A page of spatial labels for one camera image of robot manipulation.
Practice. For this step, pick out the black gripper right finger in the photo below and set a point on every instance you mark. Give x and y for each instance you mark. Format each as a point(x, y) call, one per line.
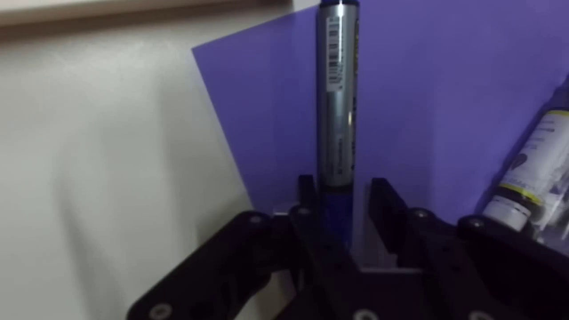
point(486, 272)

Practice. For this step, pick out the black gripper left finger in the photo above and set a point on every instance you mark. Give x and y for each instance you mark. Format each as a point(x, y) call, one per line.
point(268, 267)

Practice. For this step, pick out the blue capped silver marker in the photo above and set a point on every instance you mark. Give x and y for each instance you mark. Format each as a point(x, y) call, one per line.
point(339, 118)

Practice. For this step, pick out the light wooden compartment tray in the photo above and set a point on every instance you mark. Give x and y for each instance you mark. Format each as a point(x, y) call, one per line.
point(118, 9)

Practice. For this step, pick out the purple paper sheet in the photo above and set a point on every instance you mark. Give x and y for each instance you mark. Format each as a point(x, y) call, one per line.
point(268, 118)

